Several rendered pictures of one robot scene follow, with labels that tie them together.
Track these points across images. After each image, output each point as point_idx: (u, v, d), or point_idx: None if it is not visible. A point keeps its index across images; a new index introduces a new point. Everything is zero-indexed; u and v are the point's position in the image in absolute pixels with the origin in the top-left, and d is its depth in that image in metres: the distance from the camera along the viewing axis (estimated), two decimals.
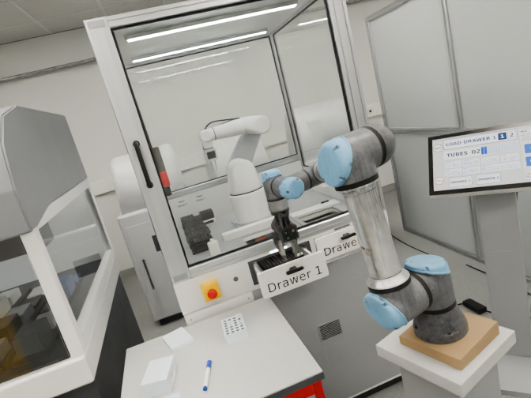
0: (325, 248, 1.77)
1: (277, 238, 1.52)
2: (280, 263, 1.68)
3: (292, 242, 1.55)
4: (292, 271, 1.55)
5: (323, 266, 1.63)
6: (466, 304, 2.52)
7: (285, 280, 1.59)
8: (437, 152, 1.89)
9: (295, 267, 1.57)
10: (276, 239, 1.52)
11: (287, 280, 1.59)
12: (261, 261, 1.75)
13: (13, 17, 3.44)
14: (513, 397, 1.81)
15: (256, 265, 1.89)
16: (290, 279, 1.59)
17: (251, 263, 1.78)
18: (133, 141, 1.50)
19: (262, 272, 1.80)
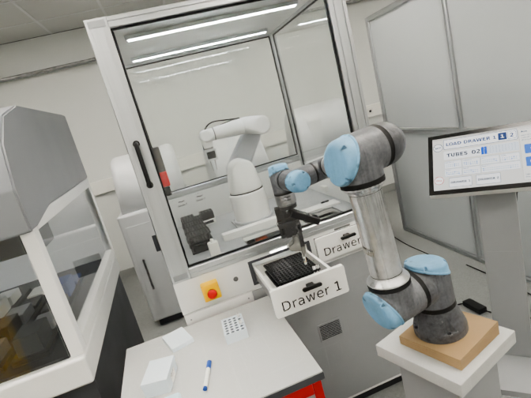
0: (325, 248, 1.77)
1: None
2: (294, 277, 1.51)
3: (299, 242, 1.49)
4: (310, 287, 1.38)
5: (343, 282, 1.46)
6: (466, 304, 2.52)
7: (301, 298, 1.42)
8: (437, 152, 1.89)
9: (313, 283, 1.40)
10: None
11: (303, 298, 1.42)
12: (273, 275, 1.58)
13: (13, 17, 3.44)
14: (513, 397, 1.81)
15: (266, 278, 1.72)
16: (306, 296, 1.42)
17: (261, 276, 1.61)
18: (133, 141, 1.50)
19: (274, 286, 1.63)
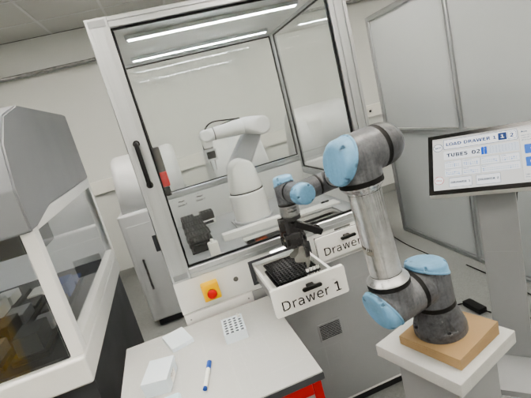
0: (325, 248, 1.77)
1: None
2: (294, 277, 1.51)
3: (303, 253, 1.49)
4: (310, 287, 1.38)
5: (343, 282, 1.46)
6: (466, 304, 2.52)
7: (301, 298, 1.42)
8: (437, 152, 1.89)
9: (313, 283, 1.40)
10: None
11: (303, 298, 1.42)
12: (273, 275, 1.58)
13: (13, 17, 3.44)
14: (513, 397, 1.81)
15: (266, 278, 1.72)
16: (306, 296, 1.42)
17: (261, 276, 1.61)
18: (133, 141, 1.50)
19: (274, 286, 1.63)
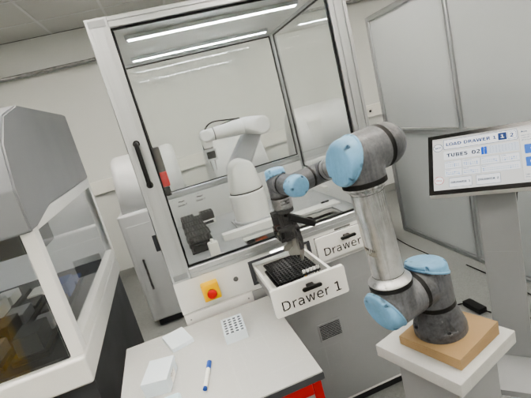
0: (325, 248, 1.77)
1: None
2: (294, 277, 1.51)
3: (297, 245, 1.48)
4: (310, 287, 1.38)
5: (343, 282, 1.46)
6: (466, 304, 2.52)
7: (301, 298, 1.42)
8: (437, 152, 1.89)
9: (313, 283, 1.40)
10: None
11: (303, 298, 1.42)
12: (273, 275, 1.58)
13: (13, 17, 3.44)
14: (513, 397, 1.81)
15: (266, 278, 1.72)
16: (306, 296, 1.42)
17: (261, 276, 1.61)
18: (133, 141, 1.50)
19: (274, 286, 1.63)
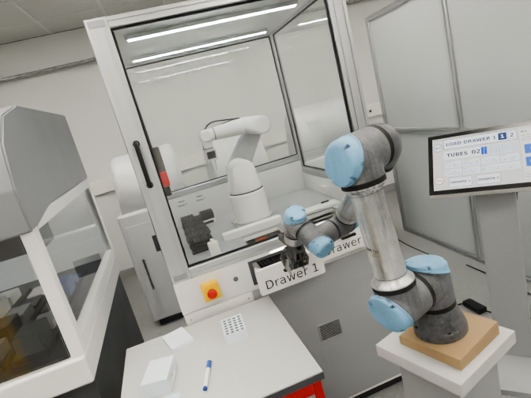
0: None
1: (285, 257, 1.50)
2: (277, 260, 1.71)
3: None
4: None
5: (320, 264, 1.66)
6: (466, 304, 2.52)
7: (283, 277, 1.62)
8: (437, 152, 1.89)
9: None
10: (284, 258, 1.50)
11: (284, 277, 1.62)
12: None
13: (13, 17, 3.44)
14: (513, 397, 1.81)
15: (254, 263, 1.92)
16: (288, 275, 1.62)
17: None
18: (133, 141, 1.50)
19: None
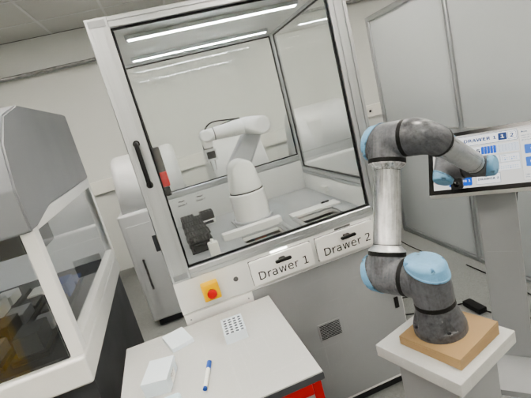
0: (325, 248, 1.77)
1: None
2: None
3: None
4: (281, 260, 1.69)
5: (310, 256, 1.76)
6: (466, 304, 2.52)
7: (275, 268, 1.72)
8: None
9: (284, 256, 1.71)
10: None
11: (276, 268, 1.73)
12: None
13: (13, 17, 3.44)
14: (513, 397, 1.81)
15: None
16: (279, 268, 1.73)
17: None
18: (133, 141, 1.50)
19: None
